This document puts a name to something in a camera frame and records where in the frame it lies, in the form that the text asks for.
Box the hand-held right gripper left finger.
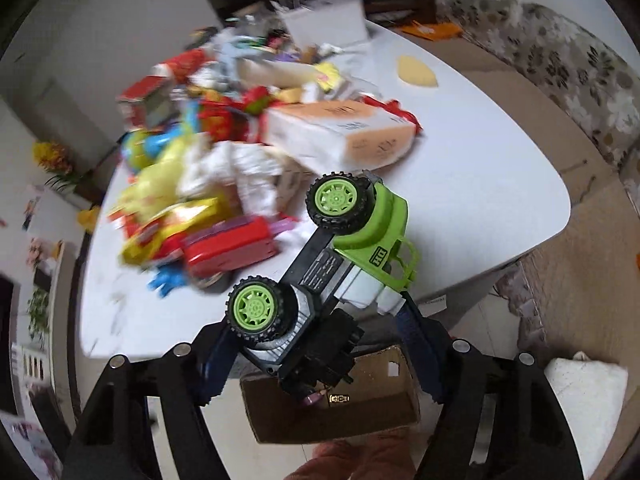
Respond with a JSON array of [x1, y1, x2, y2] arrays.
[[62, 322, 251, 480]]

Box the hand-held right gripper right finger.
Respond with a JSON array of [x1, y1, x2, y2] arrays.
[[395, 292, 586, 480]]

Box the cardboard box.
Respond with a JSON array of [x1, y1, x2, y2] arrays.
[[240, 345, 422, 445]]

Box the green toy truck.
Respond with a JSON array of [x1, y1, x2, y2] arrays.
[[225, 170, 421, 408]]

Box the red toy car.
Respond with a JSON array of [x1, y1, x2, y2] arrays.
[[181, 216, 281, 292]]

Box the person's leg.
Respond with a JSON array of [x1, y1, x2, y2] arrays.
[[290, 432, 419, 480]]

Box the yellow snack bag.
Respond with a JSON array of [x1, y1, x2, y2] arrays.
[[117, 197, 227, 267]]

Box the white cushion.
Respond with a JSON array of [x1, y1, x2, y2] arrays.
[[544, 354, 629, 467]]

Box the yellow-green plastic bag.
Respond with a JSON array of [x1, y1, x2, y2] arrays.
[[132, 135, 202, 221]]

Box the small yellow bag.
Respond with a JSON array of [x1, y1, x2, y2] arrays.
[[77, 205, 102, 234]]

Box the white knitted cloth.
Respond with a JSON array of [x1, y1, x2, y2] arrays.
[[180, 141, 287, 222]]

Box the blue plastic toy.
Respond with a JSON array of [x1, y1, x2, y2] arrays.
[[122, 110, 201, 167]]

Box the orange and white tissue pack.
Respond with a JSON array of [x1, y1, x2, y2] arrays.
[[260, 100, 424, 171]]

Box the yellow flowers in vase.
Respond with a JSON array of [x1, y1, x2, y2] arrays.
[[32, 140, 77, 192]]

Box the red tin box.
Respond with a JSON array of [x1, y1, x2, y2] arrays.
[[117, 75, 177, 129]]

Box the yellow oval sponge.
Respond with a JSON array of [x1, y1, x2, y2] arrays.
[[396, 55, 439, 89]]

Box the orange paper bag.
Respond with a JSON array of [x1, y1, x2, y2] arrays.
[[402, 20, 463, 41]]

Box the floral sofa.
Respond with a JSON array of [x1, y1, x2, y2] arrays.
[[440, 0, 640, 376]]

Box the white carton box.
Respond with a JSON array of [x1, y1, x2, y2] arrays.
[[280, 0, 371, 48]]

